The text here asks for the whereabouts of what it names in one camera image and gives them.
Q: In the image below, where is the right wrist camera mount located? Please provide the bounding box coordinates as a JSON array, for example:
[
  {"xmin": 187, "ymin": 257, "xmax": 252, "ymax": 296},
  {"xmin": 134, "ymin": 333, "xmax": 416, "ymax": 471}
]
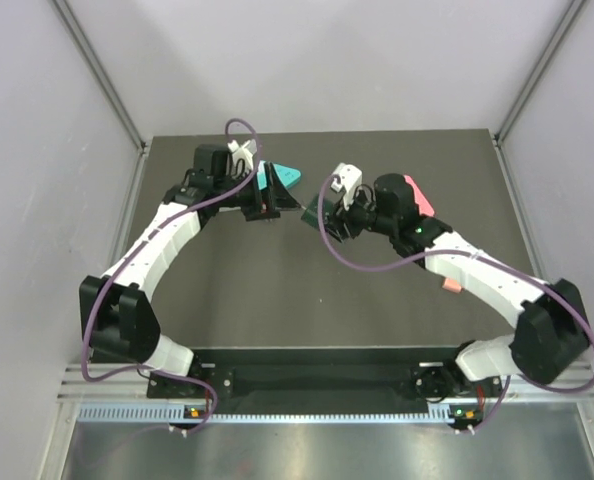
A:
[{"xmin": 330, "ymin": 163, "xmax": 362, "ymax": 210}]

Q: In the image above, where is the teal triangular power strip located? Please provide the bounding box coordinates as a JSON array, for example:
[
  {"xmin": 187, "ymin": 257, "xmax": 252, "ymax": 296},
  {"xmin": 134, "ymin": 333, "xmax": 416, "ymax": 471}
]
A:
[{"xmin": 256, "ymin": 160, "xmax": 302, "ymax": 190}]

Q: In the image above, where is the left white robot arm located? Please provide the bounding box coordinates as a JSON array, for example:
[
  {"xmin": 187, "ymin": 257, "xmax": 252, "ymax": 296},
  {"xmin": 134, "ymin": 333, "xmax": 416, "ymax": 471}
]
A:
[{"xmin": 79, "ymin": 141, "xmax": 301, "ymax": 397}]

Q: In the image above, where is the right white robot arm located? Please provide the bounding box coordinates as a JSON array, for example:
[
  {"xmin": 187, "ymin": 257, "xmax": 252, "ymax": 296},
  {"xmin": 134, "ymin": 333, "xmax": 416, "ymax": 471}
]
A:
[{"xmin": 317, "ymin": 164, "xmax": 594, "ymax": 396}]

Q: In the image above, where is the grey slotted cable duct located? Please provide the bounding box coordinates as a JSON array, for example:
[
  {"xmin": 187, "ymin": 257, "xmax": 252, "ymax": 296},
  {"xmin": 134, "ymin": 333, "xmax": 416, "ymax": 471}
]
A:
[{"xmin": 76, "ymin": 402, "xmax": 483, "ymax": 425}]

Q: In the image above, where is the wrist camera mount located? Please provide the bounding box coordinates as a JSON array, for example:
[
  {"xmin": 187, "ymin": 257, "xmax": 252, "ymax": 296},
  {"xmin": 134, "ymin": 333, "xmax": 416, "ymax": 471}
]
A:
[
  {"xmin": 330, "ymin": 163, "xmax": 362, "ymax": 210},
  {"xmin": 227, "ymin": 140, "xmax": 257, "ymax": 173}
]

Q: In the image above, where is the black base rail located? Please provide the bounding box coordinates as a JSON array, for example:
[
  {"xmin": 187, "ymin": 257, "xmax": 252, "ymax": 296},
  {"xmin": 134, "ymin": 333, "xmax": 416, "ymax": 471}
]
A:
[{"xmin": 146, "ymin": 349, "xmax": 483, "ymax": 401}]

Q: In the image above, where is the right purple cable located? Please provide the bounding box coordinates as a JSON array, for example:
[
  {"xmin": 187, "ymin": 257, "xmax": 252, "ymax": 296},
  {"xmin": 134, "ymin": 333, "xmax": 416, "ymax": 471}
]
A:
[{"xmin": 317, "ymin": 173, "xmax": 594, "ymax": 436}]

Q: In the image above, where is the pink small cube plug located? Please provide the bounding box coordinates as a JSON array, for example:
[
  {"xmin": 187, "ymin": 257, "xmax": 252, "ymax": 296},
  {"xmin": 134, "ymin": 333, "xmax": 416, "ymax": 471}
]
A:
[{"xmin": 442, "ymin": 278, "xmax": 462, "ymax": 294}]

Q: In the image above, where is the purple cable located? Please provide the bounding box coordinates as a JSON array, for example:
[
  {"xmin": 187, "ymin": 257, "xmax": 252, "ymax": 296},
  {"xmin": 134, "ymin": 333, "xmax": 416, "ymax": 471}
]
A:
[
  {"xmin": 317, "ymin": 173, "xmax": 594, "ymax": 436},
  {"xmin": 79, "ymin": 118, "xmax": 263, "ymax": 434}
]

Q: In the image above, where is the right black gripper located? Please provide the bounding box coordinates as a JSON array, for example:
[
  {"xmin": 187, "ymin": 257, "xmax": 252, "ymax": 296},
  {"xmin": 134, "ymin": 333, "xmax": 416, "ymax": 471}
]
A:
[{"xmin": 322, "ymin": 185, "xmax": 398, "ymax": 244}]

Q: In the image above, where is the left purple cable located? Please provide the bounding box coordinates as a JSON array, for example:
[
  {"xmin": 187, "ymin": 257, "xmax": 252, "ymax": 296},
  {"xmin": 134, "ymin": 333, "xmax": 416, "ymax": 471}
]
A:
[{"xmin": 79, "ymin": 118, "xmax": 263, "ymax": 434}]

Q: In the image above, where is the pink triangular power strip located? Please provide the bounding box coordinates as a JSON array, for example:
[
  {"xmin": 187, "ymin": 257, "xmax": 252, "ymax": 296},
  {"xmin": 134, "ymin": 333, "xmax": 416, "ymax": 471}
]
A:
[{"xmin": 404, "ymin": 175, "xmax": 435, "ymax": 217}]

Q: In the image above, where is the dark green cube plug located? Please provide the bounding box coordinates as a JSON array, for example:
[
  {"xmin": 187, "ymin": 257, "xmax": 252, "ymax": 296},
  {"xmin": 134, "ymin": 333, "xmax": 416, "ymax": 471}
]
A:
[{"xmin": 301, "ymin": 195, "xmax": 334, "ymax": 230}]

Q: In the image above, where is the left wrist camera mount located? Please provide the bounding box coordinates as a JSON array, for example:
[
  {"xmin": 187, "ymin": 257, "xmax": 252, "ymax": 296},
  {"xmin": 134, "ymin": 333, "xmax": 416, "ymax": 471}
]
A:
[{"xmin": 227, "ymin": 140, "xmax": 257, "ymax": 173}]

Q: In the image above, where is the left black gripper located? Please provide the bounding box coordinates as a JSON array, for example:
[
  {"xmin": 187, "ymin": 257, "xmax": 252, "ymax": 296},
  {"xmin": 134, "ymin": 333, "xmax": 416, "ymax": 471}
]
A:
[{"xmin": 214, "ymin": 162, "xmax": 300, "ymax": 222}]

